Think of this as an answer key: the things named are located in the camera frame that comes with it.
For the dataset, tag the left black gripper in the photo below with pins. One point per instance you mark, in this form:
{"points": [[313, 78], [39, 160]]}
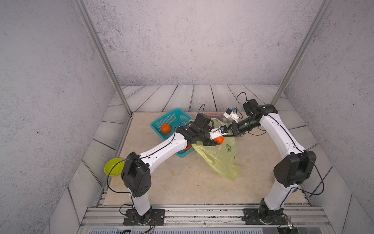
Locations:
{"points": [[211, 143]]}

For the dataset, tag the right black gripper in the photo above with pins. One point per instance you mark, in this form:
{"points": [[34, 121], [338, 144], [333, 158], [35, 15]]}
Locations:
{"points": [[234, 129]]}

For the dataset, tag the orange fruit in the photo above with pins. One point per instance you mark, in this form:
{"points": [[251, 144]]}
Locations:
{"points": [[219, 140], [165, 129], [188, 148]]}

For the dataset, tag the yellow-green plastic bag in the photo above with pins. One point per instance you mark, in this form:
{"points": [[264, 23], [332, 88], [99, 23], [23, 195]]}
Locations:
{"points": [[221, 158]]}

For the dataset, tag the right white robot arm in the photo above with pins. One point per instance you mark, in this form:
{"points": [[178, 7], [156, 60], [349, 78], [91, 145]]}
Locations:
{"points": [[296, 162]]}

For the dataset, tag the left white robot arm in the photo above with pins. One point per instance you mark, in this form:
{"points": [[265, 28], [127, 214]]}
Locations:
{"points": [[138, 168]]}

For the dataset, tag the pink tray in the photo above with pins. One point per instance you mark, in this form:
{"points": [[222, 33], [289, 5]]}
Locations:
{"points": [[213, 114]]}

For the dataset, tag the lilac bowl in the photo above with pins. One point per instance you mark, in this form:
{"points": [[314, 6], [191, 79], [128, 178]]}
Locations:
{"points": [[220, 121]]}

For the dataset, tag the teal plastic basket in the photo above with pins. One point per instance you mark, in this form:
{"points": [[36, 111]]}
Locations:
{"points": [[174, 119]]}

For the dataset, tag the lime green bowl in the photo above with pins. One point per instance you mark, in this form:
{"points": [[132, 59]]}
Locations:
{"points": [[114, 167]]}

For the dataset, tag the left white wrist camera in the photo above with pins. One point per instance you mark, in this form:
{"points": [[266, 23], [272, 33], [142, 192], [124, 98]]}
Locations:
{"points": [[218, 132]]}

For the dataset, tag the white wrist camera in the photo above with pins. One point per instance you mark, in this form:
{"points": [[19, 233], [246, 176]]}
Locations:
{"points": [[230, 114], [218, 132]]}

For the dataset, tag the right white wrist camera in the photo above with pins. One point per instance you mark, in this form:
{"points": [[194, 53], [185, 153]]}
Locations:
{"points": [[230, 114]]}

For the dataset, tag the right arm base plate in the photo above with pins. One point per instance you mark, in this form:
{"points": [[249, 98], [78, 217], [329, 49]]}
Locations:
{"points": [[259, 217]]}

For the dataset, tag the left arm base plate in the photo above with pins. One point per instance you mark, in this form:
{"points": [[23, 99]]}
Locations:
{"points": [[143, 218]]}

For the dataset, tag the aluminium mounting rail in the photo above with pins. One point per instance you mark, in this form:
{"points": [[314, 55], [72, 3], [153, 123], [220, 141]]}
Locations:
{"points": [[296, 218]]}

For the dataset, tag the right aluminium frame post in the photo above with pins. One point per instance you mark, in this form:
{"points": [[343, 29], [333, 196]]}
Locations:
{"points": [[301, 51]]}

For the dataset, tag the aluminium frame post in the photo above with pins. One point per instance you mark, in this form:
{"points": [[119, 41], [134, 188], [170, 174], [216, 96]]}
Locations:
{"points": [[84, 15], [301, 51]]}

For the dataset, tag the left aluminium frame post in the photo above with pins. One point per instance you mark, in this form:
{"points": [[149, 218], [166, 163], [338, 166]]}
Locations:
{"points": [[84, 15]]}

